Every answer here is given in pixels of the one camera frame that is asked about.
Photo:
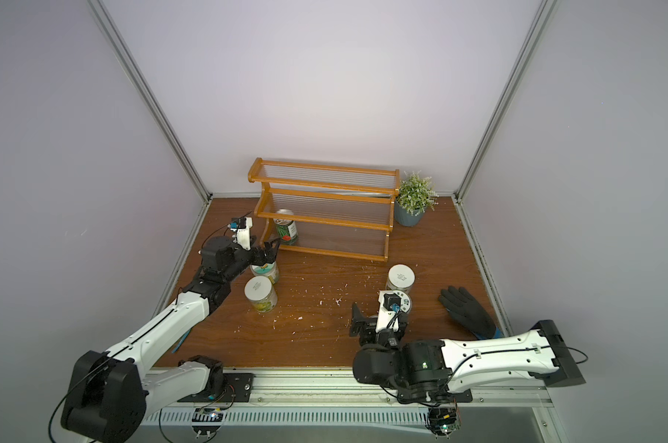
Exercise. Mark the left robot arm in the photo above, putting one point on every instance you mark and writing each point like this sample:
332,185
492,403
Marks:
111,392

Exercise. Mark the wooden three-tier shelf rack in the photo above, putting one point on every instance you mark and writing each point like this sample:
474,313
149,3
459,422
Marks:
340,211

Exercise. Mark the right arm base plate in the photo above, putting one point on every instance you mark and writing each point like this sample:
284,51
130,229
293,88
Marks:
442,396

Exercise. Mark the controller board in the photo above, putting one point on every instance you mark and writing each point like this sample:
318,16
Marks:
442,422
206,422

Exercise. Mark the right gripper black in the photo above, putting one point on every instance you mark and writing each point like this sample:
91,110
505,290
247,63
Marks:
368,325

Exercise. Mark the right controller board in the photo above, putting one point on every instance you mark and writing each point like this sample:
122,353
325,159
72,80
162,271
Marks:
442,422

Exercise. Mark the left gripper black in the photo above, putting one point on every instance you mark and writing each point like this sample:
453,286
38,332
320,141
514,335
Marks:
270,257

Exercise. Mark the blue garden hand fork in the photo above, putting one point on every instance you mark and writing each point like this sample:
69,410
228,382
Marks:
180,343

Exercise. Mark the small potted green plant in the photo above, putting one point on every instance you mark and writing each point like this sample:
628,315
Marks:
416,197

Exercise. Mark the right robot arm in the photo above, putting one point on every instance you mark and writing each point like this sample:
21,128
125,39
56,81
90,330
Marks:
436,371

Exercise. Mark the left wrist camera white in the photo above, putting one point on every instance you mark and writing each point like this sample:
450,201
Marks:
241,228

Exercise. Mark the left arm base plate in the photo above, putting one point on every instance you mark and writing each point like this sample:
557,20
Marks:
231,387

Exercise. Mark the aluminium front rail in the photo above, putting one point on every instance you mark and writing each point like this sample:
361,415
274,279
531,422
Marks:
336,387

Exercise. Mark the green tree lid seed jar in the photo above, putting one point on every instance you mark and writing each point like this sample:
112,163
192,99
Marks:
403,302

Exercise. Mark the sunflower seed jar green label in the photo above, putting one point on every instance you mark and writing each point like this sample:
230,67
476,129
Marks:
269,270

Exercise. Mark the dark green watermelon seed can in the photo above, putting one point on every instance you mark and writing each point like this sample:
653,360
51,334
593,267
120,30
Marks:
286,228

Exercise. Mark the white lid seed can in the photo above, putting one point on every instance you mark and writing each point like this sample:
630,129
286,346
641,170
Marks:
400,277

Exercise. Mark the black blue work glove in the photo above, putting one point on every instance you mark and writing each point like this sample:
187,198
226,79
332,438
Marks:
465,309

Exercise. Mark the left controller board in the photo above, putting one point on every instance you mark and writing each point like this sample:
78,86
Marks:
206,422

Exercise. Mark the yellow flower seed jar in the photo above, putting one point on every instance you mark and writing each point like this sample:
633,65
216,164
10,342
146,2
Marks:
260,291

